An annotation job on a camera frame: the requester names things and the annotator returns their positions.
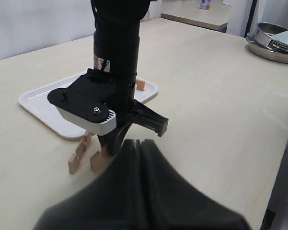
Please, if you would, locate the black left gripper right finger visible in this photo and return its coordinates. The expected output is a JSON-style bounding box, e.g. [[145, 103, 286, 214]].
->
[[140, 139, 250, 230]]

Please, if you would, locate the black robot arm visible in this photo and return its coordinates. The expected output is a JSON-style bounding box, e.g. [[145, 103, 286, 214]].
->
[[35, 0, 249, 230]]

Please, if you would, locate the round metal sieve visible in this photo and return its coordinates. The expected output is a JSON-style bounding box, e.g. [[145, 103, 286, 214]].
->
[[254, 22, 288, 54]]

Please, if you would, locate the white rectangular plastic tray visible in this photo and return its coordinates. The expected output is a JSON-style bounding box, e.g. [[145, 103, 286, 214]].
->
[[18, 72, 159, 139]]

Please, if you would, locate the side table with brown edge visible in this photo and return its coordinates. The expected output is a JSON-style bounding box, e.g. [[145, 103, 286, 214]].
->
[[161, 0, 231, 32]]

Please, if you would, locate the notched wooden piece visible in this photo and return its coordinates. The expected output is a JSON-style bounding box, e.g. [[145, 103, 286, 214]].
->
[[90, 145, 108, 172], [136, 79, 146, 91], [68, 131, 93, 175]]

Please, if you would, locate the stainless steel basin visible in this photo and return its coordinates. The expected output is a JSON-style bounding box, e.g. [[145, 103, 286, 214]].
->
[[246, 36, 288, 64]]

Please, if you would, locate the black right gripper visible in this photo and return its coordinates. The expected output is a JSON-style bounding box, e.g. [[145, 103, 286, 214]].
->
[[87, 69, 169, 156]]

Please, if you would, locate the colourful printed can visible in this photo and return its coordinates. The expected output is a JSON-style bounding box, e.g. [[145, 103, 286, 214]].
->
[[200, 0, 211, 10]]

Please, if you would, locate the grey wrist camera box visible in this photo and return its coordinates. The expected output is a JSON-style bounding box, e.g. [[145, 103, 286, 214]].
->
[[47, 75, 116, 136]]

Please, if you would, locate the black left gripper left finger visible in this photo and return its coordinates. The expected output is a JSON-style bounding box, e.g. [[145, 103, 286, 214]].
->
[[34, 139, 140, 230]]

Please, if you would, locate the white curtain backdrop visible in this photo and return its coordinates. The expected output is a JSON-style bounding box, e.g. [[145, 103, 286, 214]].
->
[[0, 0, 161, 60]]

